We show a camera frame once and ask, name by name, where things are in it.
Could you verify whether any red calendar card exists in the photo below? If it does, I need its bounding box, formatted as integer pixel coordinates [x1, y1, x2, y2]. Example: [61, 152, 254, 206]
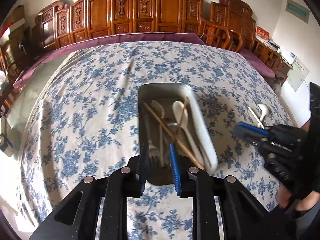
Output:
[255, 25, 270, 42]

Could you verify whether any purple chair cushion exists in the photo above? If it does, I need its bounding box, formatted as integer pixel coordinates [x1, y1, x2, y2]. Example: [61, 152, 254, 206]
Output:
[240, 49, 276, 79]

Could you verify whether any blue floral tablecloth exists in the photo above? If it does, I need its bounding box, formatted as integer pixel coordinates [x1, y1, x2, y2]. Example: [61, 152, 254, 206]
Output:
[19, 41, 291, 239]

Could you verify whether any metal rectangular tray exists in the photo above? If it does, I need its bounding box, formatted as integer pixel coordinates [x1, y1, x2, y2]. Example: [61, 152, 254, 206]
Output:
[138, 83, 218, 186]

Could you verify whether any purple bench cushion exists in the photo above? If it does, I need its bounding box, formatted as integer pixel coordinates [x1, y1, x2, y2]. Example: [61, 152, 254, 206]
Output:
[12, 32, 208, 91]

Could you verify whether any green wall sign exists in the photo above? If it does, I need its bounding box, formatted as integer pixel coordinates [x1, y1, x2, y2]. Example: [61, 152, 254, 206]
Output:
[285, 0, 310, 23]

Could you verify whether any white wall panel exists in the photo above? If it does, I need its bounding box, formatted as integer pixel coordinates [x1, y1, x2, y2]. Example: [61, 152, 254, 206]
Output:
[287, 58, 309, 92]

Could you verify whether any white plastic chopstick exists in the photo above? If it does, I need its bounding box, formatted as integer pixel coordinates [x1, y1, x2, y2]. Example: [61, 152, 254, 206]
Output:
[248, 107, 264, 129]

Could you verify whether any cardboard box stack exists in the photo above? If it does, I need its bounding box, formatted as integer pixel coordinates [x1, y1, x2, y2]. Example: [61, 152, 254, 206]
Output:
[1, 5, 25, 39]

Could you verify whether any carved wooden armchair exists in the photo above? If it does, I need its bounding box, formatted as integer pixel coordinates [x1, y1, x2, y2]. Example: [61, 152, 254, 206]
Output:
[197, 0, 255, 53]

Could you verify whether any person's right hand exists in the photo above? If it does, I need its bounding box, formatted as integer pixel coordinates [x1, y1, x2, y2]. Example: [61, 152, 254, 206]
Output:
[277, 184, 320, 212]

